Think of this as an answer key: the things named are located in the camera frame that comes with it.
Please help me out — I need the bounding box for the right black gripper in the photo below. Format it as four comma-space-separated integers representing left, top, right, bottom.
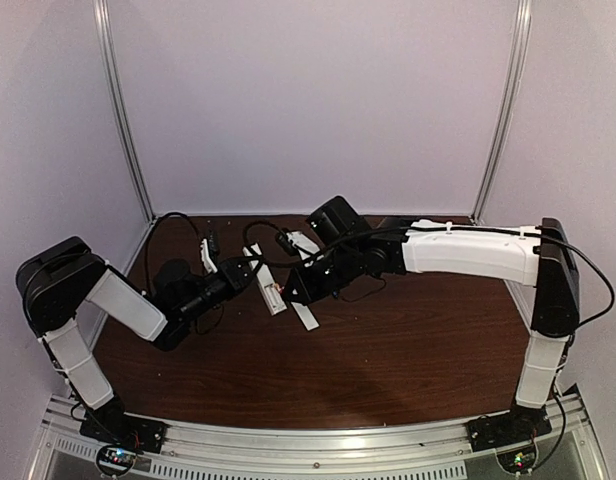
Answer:
281, 242, 363, 307

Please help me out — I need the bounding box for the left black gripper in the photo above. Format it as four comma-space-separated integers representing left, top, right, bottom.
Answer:
178, 254, 264, 323

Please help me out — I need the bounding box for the white remote control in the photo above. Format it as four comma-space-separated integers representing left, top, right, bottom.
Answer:
243, 243, 287, 316

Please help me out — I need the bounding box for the white battery cover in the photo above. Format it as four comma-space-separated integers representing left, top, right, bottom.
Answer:
291, 302, 319, 331

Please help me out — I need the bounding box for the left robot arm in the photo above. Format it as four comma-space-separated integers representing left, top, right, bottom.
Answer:
15, 236, 262, 444

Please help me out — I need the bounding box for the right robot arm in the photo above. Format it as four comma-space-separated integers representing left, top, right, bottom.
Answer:
282, 196, 580, 442

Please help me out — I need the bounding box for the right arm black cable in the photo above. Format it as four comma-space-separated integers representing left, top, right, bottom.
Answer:
242, 222, 616, 331

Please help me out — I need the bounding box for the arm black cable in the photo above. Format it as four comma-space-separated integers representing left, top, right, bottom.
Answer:
145, 212, 207, 296
242, 222, 616, 331

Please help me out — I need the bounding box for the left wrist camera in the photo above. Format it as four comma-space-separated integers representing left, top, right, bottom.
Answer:
200, 229, 220, 273

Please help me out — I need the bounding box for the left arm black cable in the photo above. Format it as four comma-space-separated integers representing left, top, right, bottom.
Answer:
145, 212, 207, 296

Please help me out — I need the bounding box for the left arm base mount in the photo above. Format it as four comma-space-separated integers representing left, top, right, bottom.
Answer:
79, 414, 167, 454

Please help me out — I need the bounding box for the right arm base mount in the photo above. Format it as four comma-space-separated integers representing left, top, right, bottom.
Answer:
466, 410, 552, 452

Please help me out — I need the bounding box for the left aluminium frame post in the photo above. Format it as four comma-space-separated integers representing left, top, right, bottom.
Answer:
87, 0, 157, 351

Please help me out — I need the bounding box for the aluminium frame post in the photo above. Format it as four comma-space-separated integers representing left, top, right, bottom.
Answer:
471, 0, 533, 224
87, 0, 157, 351

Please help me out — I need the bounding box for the right aluminium frame post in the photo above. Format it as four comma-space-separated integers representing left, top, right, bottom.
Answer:
471, 0, 533, 224

